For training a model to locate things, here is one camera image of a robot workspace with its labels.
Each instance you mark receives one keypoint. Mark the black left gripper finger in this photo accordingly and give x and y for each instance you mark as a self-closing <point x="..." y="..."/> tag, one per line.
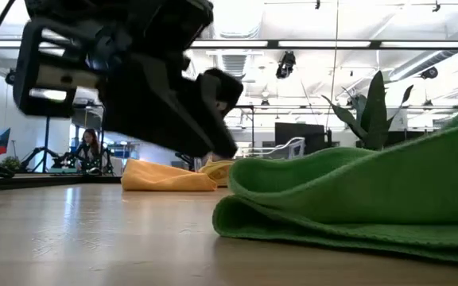
<point x="221" y="89"/>
<point x="165" y="119"/>

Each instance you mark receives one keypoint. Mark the orange microfiber towel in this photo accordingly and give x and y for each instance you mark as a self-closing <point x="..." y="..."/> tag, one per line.
<point x="161" y="176"/>

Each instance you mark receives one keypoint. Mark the green microfiber towel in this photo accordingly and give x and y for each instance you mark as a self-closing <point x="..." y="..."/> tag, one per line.
<point x="352" y="190"/>

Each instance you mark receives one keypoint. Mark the black background robot arm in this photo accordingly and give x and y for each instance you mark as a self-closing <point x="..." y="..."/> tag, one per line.
<point x="38" y="153"/>
<point x="184" y="159"/>

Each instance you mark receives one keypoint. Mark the person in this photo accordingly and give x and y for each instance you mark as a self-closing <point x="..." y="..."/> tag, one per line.
<point x="90" y="147"/>

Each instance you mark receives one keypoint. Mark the black light bar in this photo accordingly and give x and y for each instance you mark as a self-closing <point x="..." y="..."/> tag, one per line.
<point x="324" y="43"/>

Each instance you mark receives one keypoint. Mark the snake plant in white pot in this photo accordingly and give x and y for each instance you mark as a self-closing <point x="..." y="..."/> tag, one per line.
<point x="374" y="111"/>

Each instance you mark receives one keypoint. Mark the black background rig stand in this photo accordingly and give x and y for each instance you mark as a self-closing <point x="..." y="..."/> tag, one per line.
<point x="47" y="131"/>

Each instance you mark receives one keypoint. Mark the small green bushy plant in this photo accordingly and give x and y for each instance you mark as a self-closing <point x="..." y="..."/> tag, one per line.
<point x="11" y="163"/>

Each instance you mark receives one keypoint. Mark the black hanging camera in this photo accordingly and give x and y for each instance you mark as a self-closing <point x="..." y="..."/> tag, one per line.
<point x="429" y="73"/>
<point x="10" y="77"/>
<point x="285" y="65"/>

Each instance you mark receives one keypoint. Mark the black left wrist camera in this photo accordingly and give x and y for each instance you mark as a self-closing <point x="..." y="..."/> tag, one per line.
<point x="24" y="79"/>

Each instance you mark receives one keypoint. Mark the black aluminium table frame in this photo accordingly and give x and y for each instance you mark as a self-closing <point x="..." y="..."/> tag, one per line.
<point x="34" y="180"/>

